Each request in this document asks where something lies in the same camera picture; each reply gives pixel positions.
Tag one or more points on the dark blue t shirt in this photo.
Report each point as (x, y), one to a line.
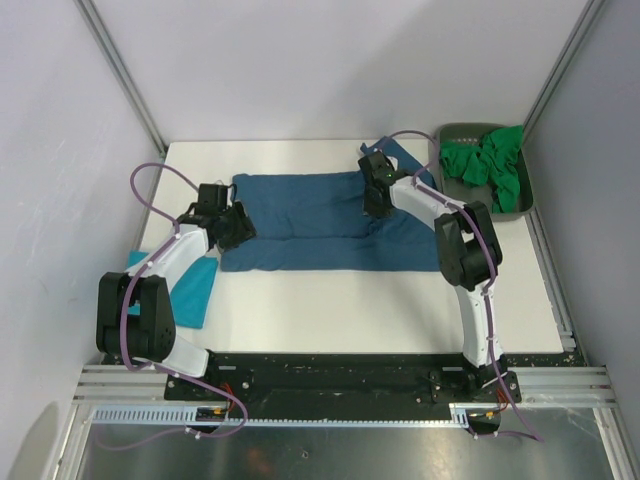
(316, 222)

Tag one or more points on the right aluminium frame post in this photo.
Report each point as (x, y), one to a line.
(578, 35)

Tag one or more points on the left aluminium frame post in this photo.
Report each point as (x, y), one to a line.
(115, 61)

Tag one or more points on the aluminium frame post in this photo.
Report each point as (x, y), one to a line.
(578, 35)
(115, 61)

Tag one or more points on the grey plastic bin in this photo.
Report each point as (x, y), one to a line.
(520, 200)

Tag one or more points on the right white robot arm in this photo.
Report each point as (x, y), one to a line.
(469, 253)

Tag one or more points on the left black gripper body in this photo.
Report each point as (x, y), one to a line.
(237, 226)

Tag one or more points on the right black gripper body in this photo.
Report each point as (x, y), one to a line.
(371, 206)

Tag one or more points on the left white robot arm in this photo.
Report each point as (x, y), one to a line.
(135, 318)

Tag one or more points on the teal folded t shirt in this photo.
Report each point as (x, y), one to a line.
(172, 290)

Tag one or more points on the green crumpled t shirt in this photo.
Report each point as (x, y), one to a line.
(490, 160)

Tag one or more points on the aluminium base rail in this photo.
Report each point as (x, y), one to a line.
(564, 380)

